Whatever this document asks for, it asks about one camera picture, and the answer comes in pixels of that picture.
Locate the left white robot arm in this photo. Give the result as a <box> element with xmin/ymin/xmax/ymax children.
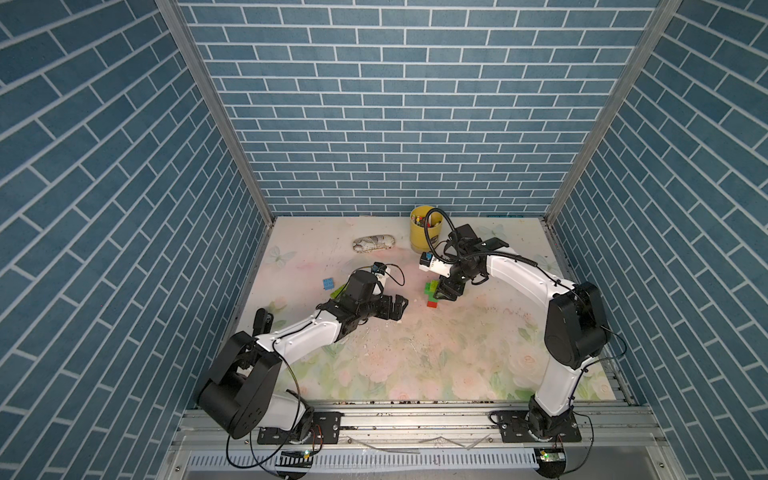
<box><xmin>196</xmin><ymin>262</ymin><xmax>408</xmax><ymax>442</ymax></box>

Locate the yellow cup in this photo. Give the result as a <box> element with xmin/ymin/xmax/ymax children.
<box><xmin>410</xmin><ymin>205</ymin><xmax>443</xmax><ymax>253</ymax></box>

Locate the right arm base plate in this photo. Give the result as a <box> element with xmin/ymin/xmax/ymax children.
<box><xmin>488</xmin><ymin>407</ymin><xmax>582</xmax><ymax>443</ymax></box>

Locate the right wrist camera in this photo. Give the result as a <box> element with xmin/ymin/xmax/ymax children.
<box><xmin>419</xmin><ymin>252</ymin><xmax>451</xmax><ymax>277</ymax></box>

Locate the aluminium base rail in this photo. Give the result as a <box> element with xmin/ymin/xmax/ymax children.
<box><xmin>159</xmin><ymin>401</ymin><xmax>680</xmax><ymax>479</ymax></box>

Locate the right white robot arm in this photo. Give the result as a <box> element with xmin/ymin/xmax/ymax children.
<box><xmin>419</xmin><ymin>234</ymin><xmax>611</xmax><ymax>441</ymax></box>

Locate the lime lego brick left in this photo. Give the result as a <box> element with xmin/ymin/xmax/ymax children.
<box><xmin>330</xmin><ymin>284</ymin><xmax>347</xmax><ymax>300</ymax></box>

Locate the floral table mat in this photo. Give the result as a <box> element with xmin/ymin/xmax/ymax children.
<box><xmin>239</xmin><ymin>216</ymin><xmax>549</xmax><ymax>401</ymax></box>

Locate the green long lego brick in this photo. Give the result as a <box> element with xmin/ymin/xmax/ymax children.
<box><xmin>424</xmin><ymin>280</ymin><xmax>439</xmax><ymax>295</ymax></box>

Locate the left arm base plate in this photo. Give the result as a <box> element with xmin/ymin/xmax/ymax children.
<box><xmin>256</xmin><ymin>411</ymin><xmax>343</xmax><ymax>445</ymax></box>

